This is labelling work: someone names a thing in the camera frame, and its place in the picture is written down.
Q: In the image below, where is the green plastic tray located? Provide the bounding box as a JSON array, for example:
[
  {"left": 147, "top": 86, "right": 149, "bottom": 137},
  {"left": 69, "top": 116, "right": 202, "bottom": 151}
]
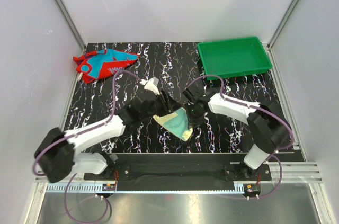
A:
[{"left": 198, "top": 37, "right": 272, "bottom": 78}]

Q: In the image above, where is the black marble pattern mat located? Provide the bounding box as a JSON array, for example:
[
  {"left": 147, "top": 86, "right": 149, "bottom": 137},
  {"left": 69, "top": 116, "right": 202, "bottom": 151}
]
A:
[{"left": 50, "top": 41, "right": 308, "bottom": 163}]

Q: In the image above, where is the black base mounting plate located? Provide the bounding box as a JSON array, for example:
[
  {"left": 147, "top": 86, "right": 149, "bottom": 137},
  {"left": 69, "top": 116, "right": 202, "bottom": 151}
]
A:
[{"left": 84, "top": 153, "right": 272, "bottom": 182}]

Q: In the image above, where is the left aluminium frame post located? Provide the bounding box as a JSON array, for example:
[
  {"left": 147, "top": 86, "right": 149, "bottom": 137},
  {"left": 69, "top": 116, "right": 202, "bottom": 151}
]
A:
[{"left": 53, "top": 0, "right": 87, "bottom": 51}]

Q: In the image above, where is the teal and yellow towel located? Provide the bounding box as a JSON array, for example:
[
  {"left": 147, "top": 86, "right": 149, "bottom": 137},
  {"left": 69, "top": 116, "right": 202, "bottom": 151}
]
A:
[{"left": 153, "top": 107, "right": 193, "bottom": 142}]

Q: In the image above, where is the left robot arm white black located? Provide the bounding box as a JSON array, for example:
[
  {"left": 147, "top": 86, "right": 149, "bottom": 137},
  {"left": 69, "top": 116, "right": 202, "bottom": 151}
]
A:
[{"left": 34, "top": 90, "right": 181, "bottom": 183}]

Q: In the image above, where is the right aluminium frame post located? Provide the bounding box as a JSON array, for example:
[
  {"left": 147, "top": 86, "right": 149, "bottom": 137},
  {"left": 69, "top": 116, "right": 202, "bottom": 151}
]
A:
[{"left": 267, "top": 0, "right": 300, "bottom": 50}]

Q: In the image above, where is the aluminium frame post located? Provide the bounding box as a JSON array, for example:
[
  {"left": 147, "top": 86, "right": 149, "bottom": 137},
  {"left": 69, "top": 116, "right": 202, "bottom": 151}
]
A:
[
  {"left": 267, "top": 0, "right": 300, "bottom": 50},
  {"left": 53, "top": 0, "right": 87, "bottom": 51}
]

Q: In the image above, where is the slotted cable duct rail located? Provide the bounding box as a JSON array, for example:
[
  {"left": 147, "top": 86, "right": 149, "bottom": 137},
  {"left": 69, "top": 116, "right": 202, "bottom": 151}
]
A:
[{"left": 47, "top": 182, "right": 244, "bottom": 194}]

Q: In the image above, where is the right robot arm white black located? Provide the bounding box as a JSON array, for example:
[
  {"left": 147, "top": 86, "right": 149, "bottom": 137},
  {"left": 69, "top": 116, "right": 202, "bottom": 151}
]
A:
[{"left": 183, "top": 88, "right": 294, "bottom": 180}]

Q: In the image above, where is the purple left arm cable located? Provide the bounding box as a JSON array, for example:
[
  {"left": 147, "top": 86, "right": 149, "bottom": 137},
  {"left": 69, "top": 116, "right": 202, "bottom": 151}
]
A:
[{"left": 31, "top": 69, "right": 149, "bottom": 222}]

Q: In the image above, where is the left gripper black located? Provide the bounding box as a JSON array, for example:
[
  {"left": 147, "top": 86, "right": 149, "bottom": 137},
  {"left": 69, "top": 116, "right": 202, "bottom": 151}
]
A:
[{"left": 141, "top": 90, "right": 182, "bottom": 121}]

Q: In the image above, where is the red and blue towel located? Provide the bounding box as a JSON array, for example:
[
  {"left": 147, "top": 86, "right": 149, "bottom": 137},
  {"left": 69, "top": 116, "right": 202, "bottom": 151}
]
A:
[{"left": 73, "top": 49, "right": 140, "bottom": 84}]

